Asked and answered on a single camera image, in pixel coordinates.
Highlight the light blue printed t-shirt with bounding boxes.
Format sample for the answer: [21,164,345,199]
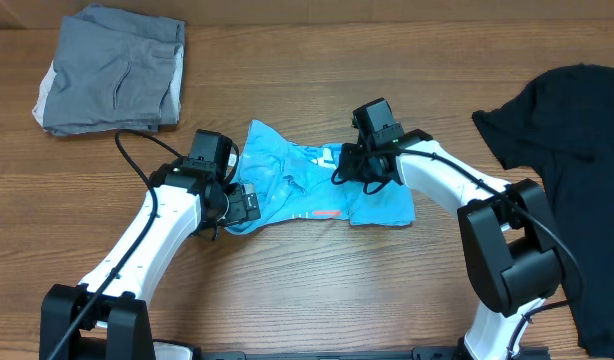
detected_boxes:
[227,120,415,235]

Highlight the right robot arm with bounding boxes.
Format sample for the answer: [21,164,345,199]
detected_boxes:
[331,98,585,360]

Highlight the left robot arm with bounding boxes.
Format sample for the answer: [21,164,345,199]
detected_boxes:
[39,130,260,360]

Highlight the folded grey shorts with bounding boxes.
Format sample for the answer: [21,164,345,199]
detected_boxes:
[32,4,186,136]

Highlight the black garment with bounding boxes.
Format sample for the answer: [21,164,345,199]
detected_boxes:
[472,64,614,359]

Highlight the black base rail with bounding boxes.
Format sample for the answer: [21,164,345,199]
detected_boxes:
[106,345,468,360]

